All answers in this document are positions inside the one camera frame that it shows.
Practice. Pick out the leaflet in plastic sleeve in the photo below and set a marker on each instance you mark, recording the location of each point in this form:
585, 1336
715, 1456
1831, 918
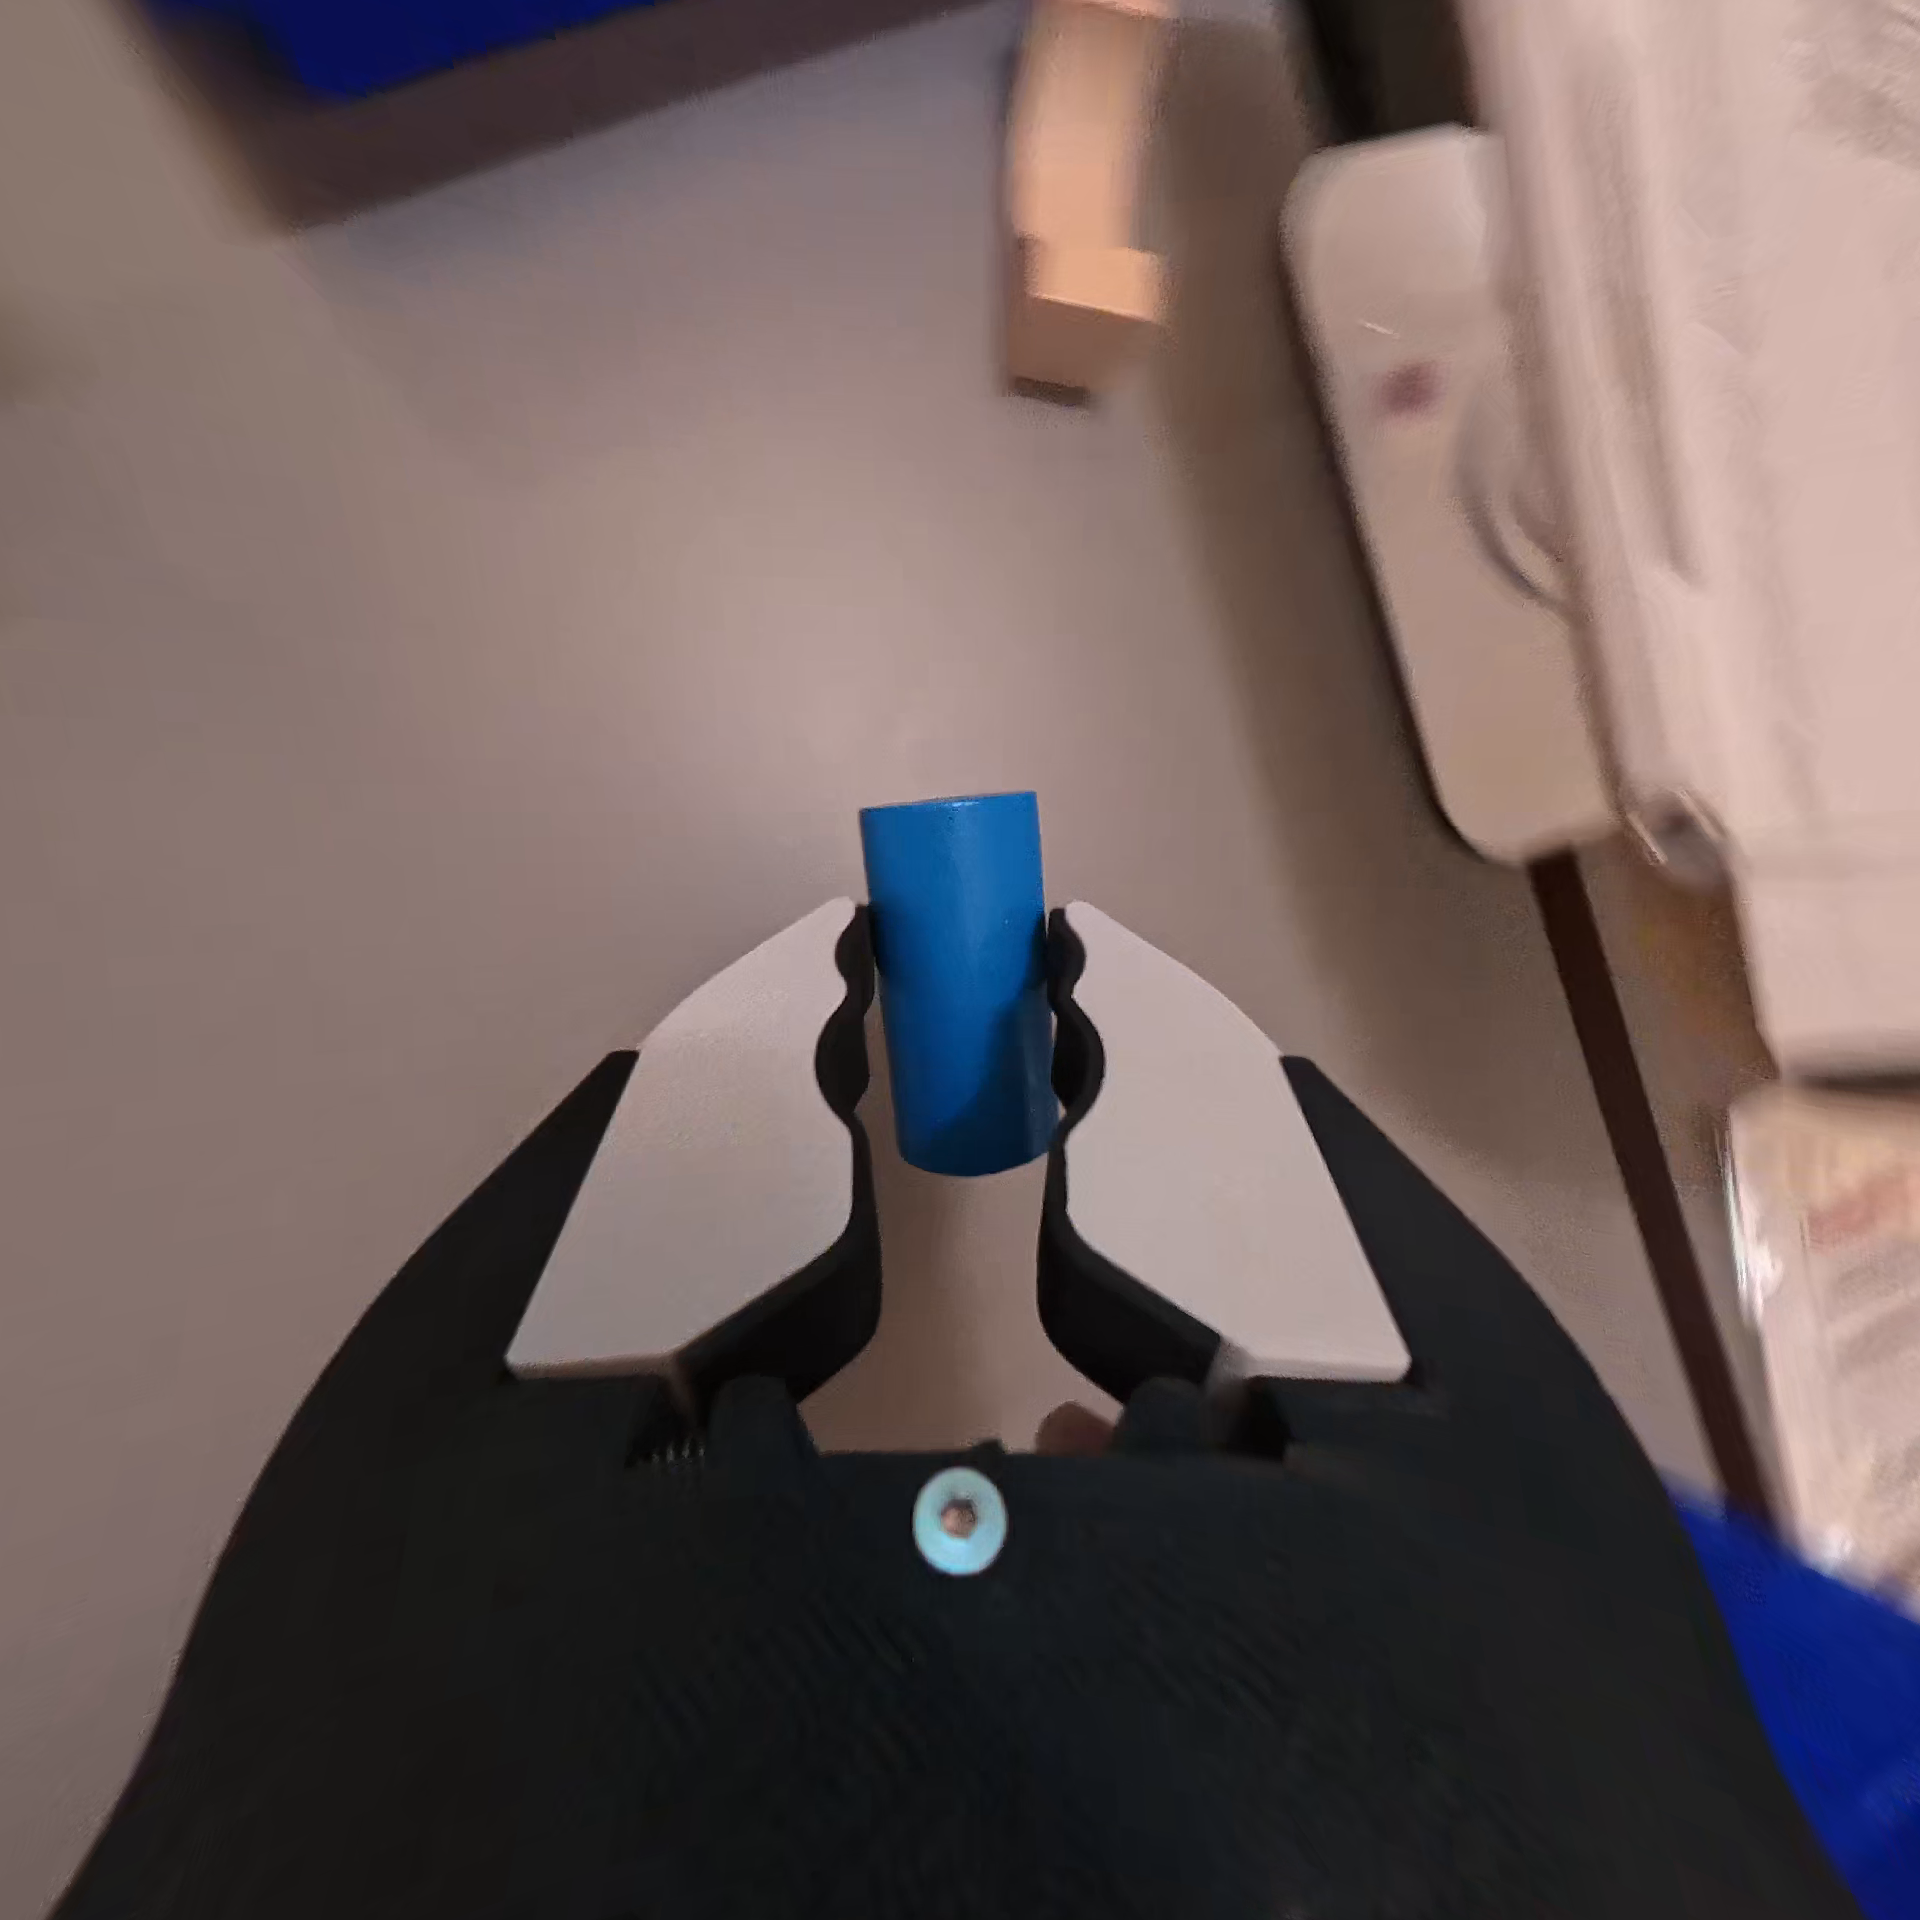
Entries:
1844, 1319

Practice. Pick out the blue wooden cylinder block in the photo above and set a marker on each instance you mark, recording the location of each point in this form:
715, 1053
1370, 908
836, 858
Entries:
955, 975

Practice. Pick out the person's right hand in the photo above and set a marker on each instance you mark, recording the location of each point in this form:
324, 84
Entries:
1077, 1435

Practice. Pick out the blue plastic storage bin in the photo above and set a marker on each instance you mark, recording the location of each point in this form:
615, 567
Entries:
376, 45
1828, 1725

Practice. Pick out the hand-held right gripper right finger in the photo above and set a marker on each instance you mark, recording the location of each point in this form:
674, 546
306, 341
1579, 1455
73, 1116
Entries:
1213, 1184

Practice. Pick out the natural wooden arch block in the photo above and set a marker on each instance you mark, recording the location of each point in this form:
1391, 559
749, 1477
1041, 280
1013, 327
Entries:
1079, 182

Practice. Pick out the printed instruction sheet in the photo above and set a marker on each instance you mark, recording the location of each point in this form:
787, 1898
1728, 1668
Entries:
1724, 451

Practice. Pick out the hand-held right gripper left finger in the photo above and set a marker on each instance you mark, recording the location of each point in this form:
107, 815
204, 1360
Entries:
704, 1172

